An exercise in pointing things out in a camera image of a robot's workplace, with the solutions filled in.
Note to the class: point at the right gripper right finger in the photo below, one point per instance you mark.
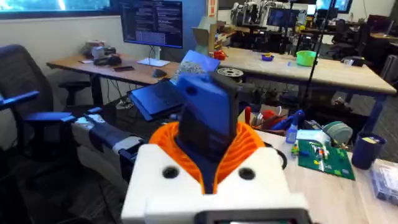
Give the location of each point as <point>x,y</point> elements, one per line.
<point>264,174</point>

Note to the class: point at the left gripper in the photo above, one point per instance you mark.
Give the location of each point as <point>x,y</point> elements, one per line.
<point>127,158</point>

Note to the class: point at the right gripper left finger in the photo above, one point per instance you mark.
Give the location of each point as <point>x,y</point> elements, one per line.
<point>155,186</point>

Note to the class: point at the blue spray bottle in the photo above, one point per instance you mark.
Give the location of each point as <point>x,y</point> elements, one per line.
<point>292,132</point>

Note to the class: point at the box of tools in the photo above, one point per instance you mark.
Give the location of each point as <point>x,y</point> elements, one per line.
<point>264,119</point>

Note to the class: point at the small white box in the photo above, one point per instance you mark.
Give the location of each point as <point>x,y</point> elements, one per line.
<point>311,136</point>

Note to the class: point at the green board with blocks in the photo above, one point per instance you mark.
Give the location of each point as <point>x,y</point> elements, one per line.
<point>326,160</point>

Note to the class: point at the open laptop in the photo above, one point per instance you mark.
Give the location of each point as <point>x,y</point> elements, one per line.
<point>161,96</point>

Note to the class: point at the wooden office desk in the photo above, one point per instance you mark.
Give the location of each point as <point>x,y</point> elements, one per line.
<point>136,74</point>

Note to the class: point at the grey-green tape roll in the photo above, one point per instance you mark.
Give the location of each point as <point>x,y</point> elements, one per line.
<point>339,132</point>

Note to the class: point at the black phone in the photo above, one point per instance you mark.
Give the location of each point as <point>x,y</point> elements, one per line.
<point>123,68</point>

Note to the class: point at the black computer mouse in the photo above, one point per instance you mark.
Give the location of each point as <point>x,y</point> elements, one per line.
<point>159,73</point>

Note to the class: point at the dark blue cup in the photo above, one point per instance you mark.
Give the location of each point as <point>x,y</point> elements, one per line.
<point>367,151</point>

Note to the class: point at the heap of desk items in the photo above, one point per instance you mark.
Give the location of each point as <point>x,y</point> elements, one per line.
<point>99,53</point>

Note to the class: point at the small blue bowl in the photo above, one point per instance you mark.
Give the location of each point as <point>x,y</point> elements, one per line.
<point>267,57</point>

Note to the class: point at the long wooden workbench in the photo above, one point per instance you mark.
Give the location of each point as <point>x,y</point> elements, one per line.
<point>326,73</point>

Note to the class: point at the clear plastic bag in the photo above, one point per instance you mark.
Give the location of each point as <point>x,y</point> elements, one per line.
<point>385,183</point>

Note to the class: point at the black office chair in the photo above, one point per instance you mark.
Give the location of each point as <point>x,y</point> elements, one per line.
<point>25,93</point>

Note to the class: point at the green bowl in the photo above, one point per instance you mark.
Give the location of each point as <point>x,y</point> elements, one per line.
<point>306,58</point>

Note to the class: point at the red object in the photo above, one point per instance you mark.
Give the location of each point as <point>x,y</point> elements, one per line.
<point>219,54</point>

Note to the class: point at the black tripod pole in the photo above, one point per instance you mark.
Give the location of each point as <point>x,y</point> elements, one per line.
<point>314,56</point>

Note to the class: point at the computer monitor on stand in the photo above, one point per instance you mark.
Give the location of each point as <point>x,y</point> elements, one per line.
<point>152,23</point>

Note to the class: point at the open cardboard box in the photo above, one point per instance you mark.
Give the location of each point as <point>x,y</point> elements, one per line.
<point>203,34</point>

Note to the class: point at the background monitor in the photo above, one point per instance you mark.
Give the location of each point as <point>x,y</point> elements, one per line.
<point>281,17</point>

